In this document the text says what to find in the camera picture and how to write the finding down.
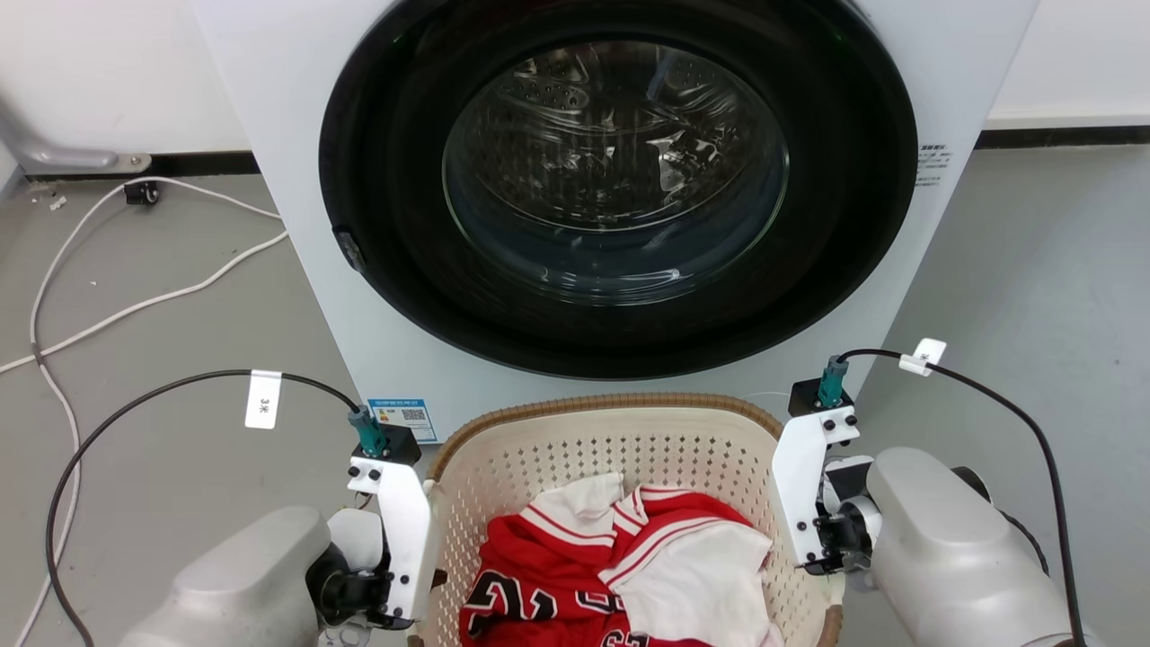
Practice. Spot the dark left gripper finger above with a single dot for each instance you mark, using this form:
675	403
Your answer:
439	579

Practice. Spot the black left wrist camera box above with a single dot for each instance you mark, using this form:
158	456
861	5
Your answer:
400	443

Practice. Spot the round black washing machine door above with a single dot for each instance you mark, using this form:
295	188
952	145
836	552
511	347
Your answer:
620	180

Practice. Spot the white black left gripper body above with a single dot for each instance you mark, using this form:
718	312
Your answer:
404	530

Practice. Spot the cream perforated laundry basket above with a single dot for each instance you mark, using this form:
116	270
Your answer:
629	445

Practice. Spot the grey wall pipe bracket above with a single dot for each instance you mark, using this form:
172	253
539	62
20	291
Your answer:
63	157

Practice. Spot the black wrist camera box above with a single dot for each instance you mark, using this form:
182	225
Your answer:
400	443
822	395

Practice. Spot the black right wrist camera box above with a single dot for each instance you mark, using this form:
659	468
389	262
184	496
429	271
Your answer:
822	395

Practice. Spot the blue energy label sticker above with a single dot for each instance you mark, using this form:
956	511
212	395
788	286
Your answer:
404	418

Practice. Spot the small printed text sticker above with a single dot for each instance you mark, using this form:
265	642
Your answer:
932	163

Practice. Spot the small black floor plug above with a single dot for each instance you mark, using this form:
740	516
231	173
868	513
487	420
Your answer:
142	192

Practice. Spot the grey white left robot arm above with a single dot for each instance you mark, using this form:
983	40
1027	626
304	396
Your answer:
243	575

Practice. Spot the white cloth garment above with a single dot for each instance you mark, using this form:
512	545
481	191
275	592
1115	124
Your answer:
692	575

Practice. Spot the red white numbered jersey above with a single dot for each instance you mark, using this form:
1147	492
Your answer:
539	562

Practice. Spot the white front-load washing machine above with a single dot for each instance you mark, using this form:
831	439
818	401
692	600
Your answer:
296	135

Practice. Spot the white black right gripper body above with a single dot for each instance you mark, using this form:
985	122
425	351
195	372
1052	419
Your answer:
795	476

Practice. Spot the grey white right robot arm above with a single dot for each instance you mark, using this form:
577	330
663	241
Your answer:
952	548

